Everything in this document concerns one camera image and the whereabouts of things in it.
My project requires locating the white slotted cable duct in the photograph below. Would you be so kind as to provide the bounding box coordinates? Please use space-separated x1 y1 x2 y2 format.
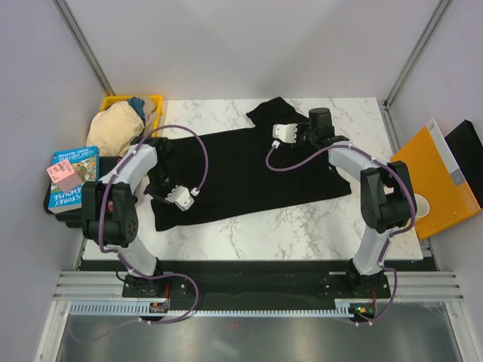
68 299 374 318

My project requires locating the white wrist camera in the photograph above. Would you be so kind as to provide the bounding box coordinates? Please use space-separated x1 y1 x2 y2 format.
272 124 298 149
165 185 199 211

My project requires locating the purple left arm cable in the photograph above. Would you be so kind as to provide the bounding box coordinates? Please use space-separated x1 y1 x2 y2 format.
67 125 210 344

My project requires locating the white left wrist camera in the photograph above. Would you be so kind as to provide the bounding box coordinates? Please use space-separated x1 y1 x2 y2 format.
165 185 199 211

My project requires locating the yellow plastic bin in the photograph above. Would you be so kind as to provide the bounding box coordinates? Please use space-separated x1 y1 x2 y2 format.
100 94 165 158

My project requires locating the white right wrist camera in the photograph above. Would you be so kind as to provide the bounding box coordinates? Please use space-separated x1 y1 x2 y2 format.
272 124 298 149

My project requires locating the blue paperback book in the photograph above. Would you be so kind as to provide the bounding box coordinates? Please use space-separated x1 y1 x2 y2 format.
47 146 100 214

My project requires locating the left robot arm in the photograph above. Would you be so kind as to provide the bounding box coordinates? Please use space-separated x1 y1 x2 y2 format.
82 137 174 296

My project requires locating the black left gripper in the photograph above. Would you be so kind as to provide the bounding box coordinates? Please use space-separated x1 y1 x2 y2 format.
143 163 182 204

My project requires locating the black t shirt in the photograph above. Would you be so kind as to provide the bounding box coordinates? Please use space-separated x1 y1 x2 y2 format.
151 97 351 232

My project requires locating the blue t shirt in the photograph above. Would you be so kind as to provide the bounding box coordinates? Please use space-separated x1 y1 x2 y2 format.
126 97 146 124

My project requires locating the black box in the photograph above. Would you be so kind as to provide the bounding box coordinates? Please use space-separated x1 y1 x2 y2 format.
445 120 482 208

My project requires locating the yellow mug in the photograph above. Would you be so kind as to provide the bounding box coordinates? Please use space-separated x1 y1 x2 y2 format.
414 194 430 221

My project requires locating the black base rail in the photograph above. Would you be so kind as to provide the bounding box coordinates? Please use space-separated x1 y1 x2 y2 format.
80 258 437 308

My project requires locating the pink cube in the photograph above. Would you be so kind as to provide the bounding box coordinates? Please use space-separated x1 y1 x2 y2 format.
47 159 82 192

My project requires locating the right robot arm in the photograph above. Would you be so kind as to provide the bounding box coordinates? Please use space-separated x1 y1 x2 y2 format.
296 108 417 297

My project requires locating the orange folder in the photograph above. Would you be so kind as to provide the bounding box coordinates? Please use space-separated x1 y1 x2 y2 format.
391 119 481 240

